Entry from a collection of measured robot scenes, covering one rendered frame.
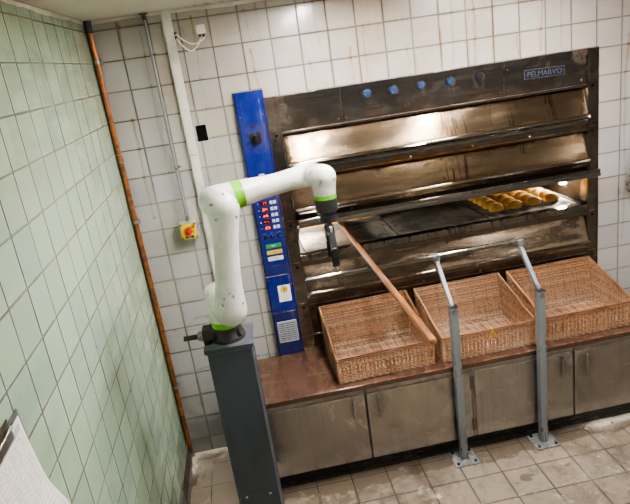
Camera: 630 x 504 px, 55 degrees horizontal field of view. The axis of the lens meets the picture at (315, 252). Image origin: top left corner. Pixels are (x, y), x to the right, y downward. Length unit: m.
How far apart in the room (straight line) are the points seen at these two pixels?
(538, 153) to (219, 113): 1.88
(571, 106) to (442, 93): 0.79
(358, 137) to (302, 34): 0.63
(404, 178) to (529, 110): 0.82
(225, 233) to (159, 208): 1.24
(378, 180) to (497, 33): 1.03
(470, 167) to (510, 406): 1.39
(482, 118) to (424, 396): 1.61
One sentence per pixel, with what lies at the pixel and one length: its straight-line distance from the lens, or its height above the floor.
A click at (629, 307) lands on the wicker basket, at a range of 3.87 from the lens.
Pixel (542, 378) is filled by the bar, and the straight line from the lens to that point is 3.64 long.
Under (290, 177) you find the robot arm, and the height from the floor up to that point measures 1.83.
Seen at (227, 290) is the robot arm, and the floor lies 1.49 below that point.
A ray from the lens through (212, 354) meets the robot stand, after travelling 2.58.
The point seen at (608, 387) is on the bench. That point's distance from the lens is 3.97.
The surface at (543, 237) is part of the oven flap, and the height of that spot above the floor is 1.02.
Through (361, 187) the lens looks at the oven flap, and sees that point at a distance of 3.52.
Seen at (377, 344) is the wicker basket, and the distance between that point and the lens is 3.71.
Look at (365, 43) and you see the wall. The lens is 3.46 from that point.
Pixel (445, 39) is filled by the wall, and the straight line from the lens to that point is 3.59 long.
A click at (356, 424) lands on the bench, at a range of 3.46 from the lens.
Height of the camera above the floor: 2.30
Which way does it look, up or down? 18 degrees down
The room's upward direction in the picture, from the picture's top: 8 degrees counter-clockwise
